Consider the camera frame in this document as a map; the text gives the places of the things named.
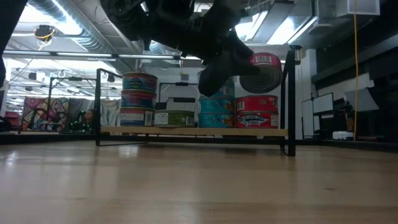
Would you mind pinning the wooden shelf black metal frame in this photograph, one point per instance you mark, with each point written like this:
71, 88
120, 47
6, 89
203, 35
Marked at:
186, 131

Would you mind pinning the long linear ceiling light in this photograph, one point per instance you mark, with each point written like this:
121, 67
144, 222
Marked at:
84, 55

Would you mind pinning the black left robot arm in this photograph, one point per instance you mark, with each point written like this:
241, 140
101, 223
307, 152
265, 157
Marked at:
174, 28

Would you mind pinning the silver spiral air duct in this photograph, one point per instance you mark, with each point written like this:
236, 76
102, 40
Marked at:
90, 42

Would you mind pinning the person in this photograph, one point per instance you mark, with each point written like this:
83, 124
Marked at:
89, 115

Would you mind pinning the teal yellowfin tuna can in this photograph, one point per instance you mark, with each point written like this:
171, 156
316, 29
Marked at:
229, 91
216, 120
217, 105

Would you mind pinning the green tuna can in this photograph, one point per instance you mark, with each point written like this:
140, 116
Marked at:
174, 119

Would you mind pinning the small white box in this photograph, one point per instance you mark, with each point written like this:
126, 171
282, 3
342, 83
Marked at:
342, 135

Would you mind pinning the grey hanging cloth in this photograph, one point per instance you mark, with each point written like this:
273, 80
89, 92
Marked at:
105, 112

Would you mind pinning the small grey wall box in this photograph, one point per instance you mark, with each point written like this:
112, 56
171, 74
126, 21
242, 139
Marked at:
184, 77

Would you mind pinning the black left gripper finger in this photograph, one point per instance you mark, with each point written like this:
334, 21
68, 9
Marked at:
216, 79
247, 63

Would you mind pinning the white monitor screen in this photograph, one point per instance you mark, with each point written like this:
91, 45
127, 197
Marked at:
322, 103

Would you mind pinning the grey tilted panel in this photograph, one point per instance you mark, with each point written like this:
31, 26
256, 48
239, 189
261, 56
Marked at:
360, 100

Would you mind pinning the black background metal frame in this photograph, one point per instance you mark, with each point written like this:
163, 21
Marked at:
71, 78

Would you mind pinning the colourful patterned cloth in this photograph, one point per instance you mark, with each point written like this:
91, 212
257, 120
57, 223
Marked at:
46, 109

